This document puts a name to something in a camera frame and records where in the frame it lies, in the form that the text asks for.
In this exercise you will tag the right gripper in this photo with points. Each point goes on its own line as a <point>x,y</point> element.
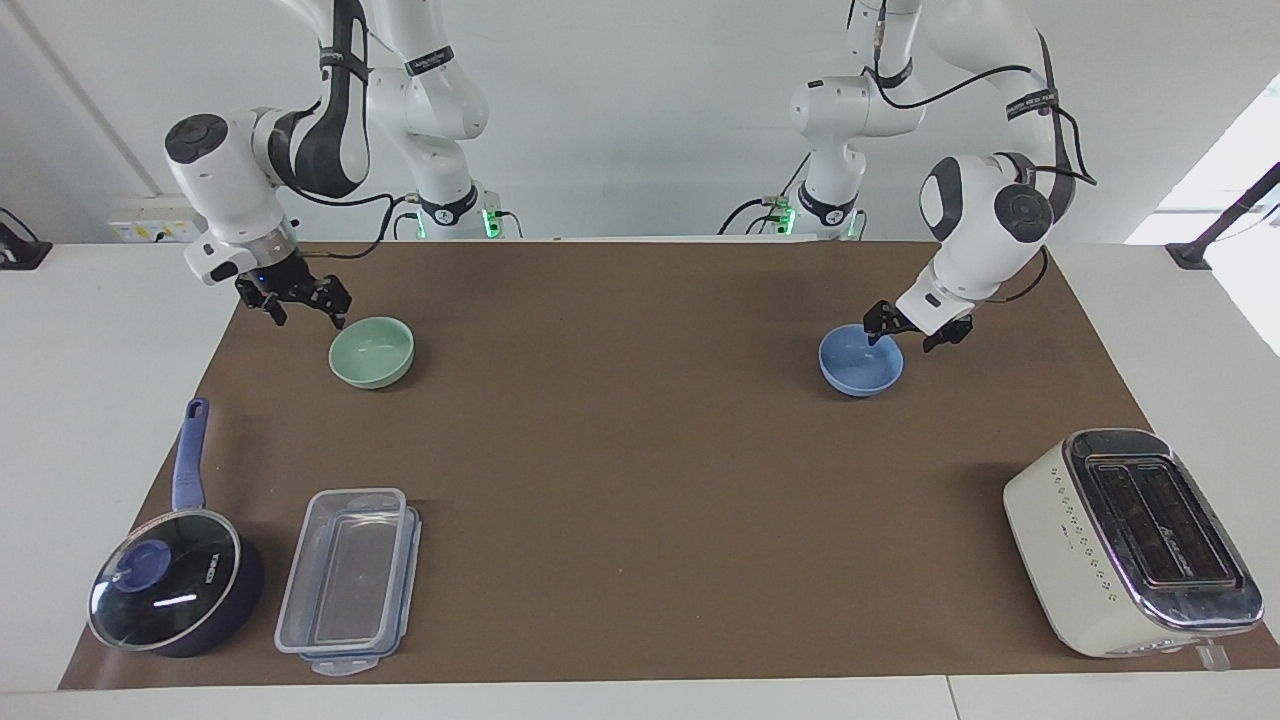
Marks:
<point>275,277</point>

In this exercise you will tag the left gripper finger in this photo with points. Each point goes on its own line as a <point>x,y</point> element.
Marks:
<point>884,320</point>
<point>951,332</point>

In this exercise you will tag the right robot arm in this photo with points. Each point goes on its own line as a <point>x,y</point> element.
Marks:
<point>235,190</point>

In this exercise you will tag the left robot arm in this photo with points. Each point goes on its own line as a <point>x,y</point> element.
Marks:
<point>985,215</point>

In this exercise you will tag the blue bowl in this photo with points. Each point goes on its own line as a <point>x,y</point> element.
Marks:
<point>860,365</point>

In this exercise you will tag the green bowl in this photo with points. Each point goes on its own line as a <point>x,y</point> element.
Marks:
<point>371,352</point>

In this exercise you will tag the cream toaster with chrome top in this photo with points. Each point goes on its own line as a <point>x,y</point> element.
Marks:
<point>1100,540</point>

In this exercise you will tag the clear plastic container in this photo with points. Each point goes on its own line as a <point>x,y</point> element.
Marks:
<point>340,570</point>

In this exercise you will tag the clear container lid blue seal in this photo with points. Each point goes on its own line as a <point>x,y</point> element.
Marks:
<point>408,560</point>

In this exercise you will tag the black stand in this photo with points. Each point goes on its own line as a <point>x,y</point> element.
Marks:
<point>20,250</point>
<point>1225,218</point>

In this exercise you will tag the glass lid with blue knob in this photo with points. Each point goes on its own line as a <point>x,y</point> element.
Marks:
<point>165,585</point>

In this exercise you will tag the white wall socket strip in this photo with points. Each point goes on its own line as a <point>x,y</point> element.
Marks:
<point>150,231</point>

